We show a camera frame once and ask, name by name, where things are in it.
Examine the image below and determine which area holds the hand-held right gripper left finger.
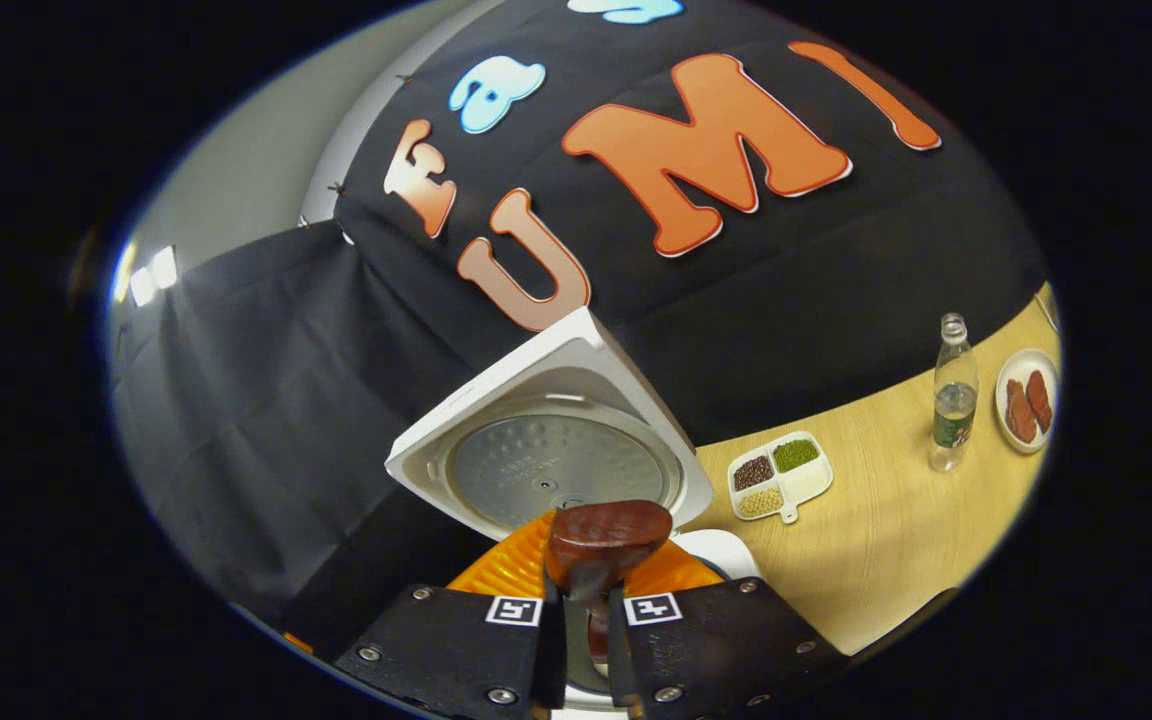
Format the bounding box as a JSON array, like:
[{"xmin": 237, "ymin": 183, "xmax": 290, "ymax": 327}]
[{"xmin": 334, "ymin": 510, "xmax": 569, "ymax": 720}]

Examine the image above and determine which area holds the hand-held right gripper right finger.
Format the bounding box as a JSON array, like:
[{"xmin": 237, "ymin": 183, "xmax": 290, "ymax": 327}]
[{"xmin": 604, "ymin": 540, "xmax": 849, "ymax": 719}]

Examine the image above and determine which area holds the dark wooden spoon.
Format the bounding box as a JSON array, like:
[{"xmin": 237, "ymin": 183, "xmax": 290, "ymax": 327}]
[{"xmin": 544, "ymin": 499, "xmax": 675, "ymax": 666}]

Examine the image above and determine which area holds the white rice cooker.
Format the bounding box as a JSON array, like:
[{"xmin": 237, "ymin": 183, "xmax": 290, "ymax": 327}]
[{"xmin": 384, "ymin": 306, "xmax": 763, "ymax": 720}]

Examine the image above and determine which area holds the white divided bean dish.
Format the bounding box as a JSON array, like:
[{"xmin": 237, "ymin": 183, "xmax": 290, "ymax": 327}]
[{"xmin": 727, "ymin": 430, "xmax": 835, "ymax": 525}]

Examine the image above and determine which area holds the clear plastic water bottle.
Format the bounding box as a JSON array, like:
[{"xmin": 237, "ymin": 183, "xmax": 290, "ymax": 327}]
[{"xmin": 928, "ymin": 312, "xmax": 980, "ymax": 473}]

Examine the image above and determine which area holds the red meat piece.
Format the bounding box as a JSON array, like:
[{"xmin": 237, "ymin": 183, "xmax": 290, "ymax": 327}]
[
  {"xmin": 1004, "ymin": 378, "xmax": 1037, "ymax": 446},
  {"xmin": 1024, "ymin": 370, "xmax": 1054, "ymax": 434}
]

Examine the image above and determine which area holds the ceiling light panel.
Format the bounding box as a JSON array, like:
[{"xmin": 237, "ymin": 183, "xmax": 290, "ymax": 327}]
[{"xmin": 114, "ymin": 245, "xmax": 180, "ymax": 308}]

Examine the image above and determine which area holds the white oval plate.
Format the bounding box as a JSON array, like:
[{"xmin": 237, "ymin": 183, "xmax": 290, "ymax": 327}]
[{"xmin": 994, "ymin": 347, "xmax": 1061, "ymax": 456}]

